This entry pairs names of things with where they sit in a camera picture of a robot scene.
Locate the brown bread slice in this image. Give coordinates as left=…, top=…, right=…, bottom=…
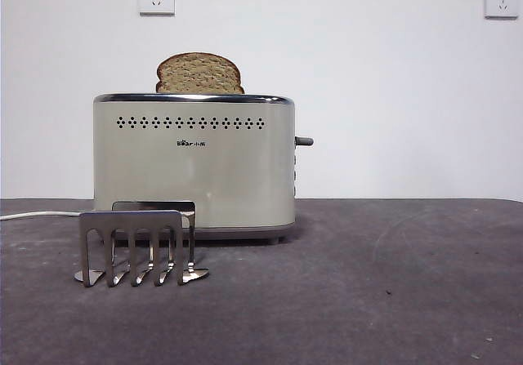
left=154, top=52, right=246, bottom=95

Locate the cream two-slot toaster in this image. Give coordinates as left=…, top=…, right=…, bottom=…
left=92, top=93, right=315, bottom=244

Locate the shiny metal toast rack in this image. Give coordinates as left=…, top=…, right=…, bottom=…
left=73, top=200, right=211, bottom=288

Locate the white power cord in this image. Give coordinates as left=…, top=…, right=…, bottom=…
left=0, top=211, right=96, bottom=221

